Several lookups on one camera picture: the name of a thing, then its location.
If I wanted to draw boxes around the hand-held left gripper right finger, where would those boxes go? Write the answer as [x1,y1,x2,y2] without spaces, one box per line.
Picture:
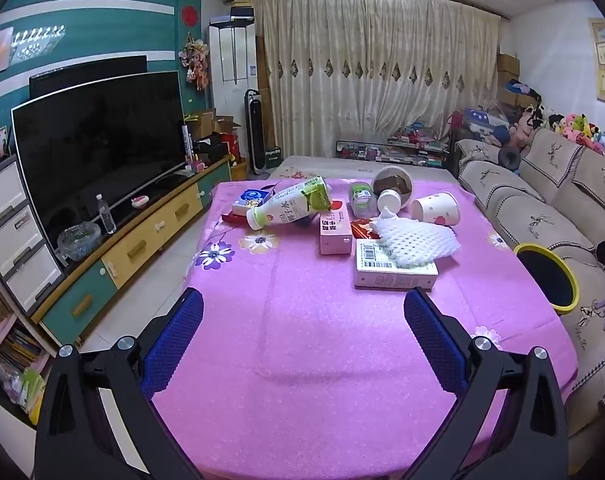
[399,287,569,480]

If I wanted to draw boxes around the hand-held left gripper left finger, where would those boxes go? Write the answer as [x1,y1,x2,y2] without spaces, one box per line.
[34,287,206,480]

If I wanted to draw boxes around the yellow-rimmed dark trash bin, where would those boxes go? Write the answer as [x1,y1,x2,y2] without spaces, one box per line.
[513,243,581,316]

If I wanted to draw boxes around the white barcode box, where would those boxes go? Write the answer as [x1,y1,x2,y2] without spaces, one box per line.
[355,238,439,291]

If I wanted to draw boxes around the white foam fruit net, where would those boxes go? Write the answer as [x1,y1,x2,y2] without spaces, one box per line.
[369,212,462,268]

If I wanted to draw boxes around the pink carton box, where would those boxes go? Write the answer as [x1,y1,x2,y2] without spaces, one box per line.
[319,208,354,256]

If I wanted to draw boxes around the green label milk bottle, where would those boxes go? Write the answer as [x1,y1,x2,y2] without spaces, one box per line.
[246,176,333,231]

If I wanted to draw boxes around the green and yellow TV cabinet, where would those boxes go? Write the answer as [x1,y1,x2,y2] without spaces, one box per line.
[30,155,233,346]

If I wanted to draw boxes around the beige sofa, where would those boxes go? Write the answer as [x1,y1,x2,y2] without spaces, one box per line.
[452,127,605,436]

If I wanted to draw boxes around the pink floral tablecloth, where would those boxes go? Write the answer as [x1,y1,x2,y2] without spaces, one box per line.
[152,177,580,480]

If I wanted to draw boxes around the white heart print paper cup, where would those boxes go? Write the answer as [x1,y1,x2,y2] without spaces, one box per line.
[411,193,463,226]

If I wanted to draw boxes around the red snack packet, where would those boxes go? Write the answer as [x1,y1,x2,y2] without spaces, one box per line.
[349,217,383,241]

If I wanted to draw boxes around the row of plush toys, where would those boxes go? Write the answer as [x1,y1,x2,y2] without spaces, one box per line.
[512,105,605,158]

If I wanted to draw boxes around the clear plastic bag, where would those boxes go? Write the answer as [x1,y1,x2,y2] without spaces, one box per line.
[57,221,102,261]

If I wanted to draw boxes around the clear water bottle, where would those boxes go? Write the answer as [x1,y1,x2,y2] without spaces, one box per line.
[96,194,117,235]

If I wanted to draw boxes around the dark round cushion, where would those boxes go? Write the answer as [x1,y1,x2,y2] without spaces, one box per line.
[499,145,522,171]

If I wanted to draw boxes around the small green white bottle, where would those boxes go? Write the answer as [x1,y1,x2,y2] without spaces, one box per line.
[349,181,378,220]

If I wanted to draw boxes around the blue white snack packet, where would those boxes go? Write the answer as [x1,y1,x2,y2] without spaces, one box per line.
[232,189,273,218]

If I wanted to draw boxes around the bookshelf with books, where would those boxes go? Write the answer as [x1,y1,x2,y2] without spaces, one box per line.
[0,260,58,426]

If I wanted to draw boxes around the blue star print bag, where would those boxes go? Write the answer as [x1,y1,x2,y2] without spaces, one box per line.
[462,107,510,133]

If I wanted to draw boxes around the white drawer unit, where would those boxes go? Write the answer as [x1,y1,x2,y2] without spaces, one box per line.
[0,155,66,316]

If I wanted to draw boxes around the pile of books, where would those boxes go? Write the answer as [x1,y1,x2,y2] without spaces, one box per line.
[387,122,453,166]

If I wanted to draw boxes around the cluttered low glass shelf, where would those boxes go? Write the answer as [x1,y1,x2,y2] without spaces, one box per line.
[335,140,450,166]

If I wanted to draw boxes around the floral covered low table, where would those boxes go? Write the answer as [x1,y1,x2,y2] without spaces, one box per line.
[267,155,458,186]

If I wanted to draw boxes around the large black television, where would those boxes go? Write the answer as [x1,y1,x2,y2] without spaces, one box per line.
[11,71,187,261]

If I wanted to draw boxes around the stacked corner cardboard boxes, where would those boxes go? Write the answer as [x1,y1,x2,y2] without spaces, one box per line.
[496,52,520,106]

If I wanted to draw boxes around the cardboard boxes beside cabinet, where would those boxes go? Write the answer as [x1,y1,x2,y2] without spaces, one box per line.
[185,109,243,163]

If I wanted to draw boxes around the black tower fan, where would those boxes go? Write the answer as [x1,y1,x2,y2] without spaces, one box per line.
[244,89,276,176]

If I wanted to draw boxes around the white standing air conditioner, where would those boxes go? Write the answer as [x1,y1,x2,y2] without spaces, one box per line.
[208,16,260,161]

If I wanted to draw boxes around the hanging flower decoration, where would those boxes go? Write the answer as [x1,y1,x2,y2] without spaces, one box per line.
[179,32,210,92]

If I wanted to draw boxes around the beige curtain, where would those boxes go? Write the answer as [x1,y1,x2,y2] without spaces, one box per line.
[247,0,502,161]

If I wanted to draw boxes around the smaller black television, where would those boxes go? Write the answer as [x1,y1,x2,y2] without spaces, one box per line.
[29,55,148,101]

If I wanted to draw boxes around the silver wall ornament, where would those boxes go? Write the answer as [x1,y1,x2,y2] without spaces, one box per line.
[10,24,66,63]

